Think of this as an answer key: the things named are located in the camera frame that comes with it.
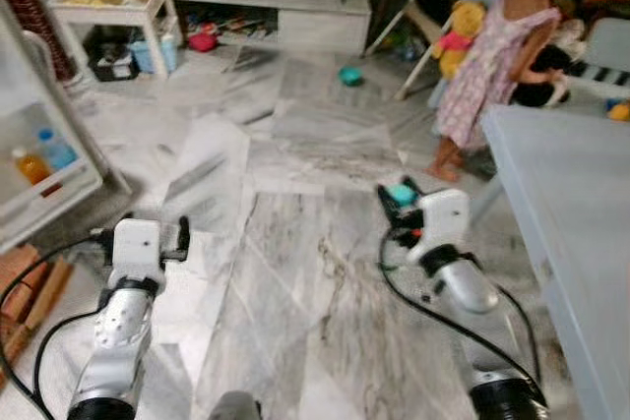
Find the yellow teddy bear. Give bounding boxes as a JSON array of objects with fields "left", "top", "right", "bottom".
[{"left": 431, "top": 0, "right": 488, "bottom": 79}]

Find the grey robot knee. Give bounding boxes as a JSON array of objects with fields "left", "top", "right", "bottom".
[{"left": 209, "top": 390, "right": 264, "bottom": 420}]

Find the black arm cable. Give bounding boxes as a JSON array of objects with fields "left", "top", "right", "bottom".
[
  {"left": 377, "top": 228, "right": 547, "bottom": 406},
  {"left": 31, "top": 307, "right": 104, "bottom": 420},
  {"left": 0, "top": 233, "right": 107, "bottom": 305}
]

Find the black plush toy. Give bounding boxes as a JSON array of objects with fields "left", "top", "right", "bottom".
[{"left": 512, "top": 46, "right": 570, "bottom": 108}]

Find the fridge door with white shelf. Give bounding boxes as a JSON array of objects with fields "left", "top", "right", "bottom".
[{"left": 0, "top": 0, "right": 131, "bottom": 254}]

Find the pink toy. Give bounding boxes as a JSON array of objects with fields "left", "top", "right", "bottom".
[{"left": 187, "top": 31, "right": 220, "bottom": 53}]

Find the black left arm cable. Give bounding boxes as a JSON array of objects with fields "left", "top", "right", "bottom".
[
  {"left": 31, "top": 307, "right": 104, "bottom": 420},
  {"left": 0, "top": 233, "right": 107, "bottom": 305}
]

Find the pale grey table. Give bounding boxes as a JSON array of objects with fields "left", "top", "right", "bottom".
[{"left": 480, "top": 103, "right": 630, "bottom": 420}]

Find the blue cap water bottle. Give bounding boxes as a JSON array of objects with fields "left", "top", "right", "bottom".
[{"left": 37, "top": 128, "right": 78, "bottom": 171}]

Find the bottle with teal cap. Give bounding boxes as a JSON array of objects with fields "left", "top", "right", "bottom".
[{"left": 386, "top": 182, "right": 416, "bottom": 207}]

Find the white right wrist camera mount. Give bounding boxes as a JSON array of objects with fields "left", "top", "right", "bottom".
[{"left": 406, "top": 189, "right": 472, "bottom": 264}]

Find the dark red patterned pillar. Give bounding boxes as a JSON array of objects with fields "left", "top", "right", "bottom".
[{"left": 0, "top": 0, "right": 76, "bottom": 83}]

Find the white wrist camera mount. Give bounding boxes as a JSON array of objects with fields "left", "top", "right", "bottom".
[
  {"left": 406, "top": 189, "right": 472, "bottom": 264},
  {"left": 111, "top": 218, "right": 165, "bottom": 288}
]

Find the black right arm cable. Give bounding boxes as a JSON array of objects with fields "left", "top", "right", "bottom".
[{"left": 377, "top": 228, "right": 547, "bottom": 406}]

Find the child in floral dress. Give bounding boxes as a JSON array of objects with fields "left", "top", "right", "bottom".
[{"left": 430, "top": 0, "right": 592, "bottom": 183}]

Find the black storage basket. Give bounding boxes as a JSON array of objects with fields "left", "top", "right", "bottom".
[{"left": 89, "top": 41, "right": 139, "bottom": 82}]

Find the orange juice bottle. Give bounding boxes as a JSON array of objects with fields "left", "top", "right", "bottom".
[{"left": 12, "top": 148, "right": 50, "bottom": 186}]

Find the white side table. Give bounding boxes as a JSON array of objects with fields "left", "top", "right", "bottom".
[{"left": 47, "top": 0, "right": 183, "bottom": 79}]

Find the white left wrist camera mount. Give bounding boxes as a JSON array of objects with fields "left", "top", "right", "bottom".
[{"left": 111, "top": 218, "right": 165, "bottom": 288}]

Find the grey chair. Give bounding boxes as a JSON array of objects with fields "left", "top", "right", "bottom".
[{"left": 566, "top": 17, "right": 630, "bottom": 89}]

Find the teal bowl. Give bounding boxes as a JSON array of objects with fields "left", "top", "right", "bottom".
[{"left": 338, "top": 66, "right": 363, "bottom": 88}]

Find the white tv stand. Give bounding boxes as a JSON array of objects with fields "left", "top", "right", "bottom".
[{"left": 172, "top": 0, "right": 373, "bottom": 55}]

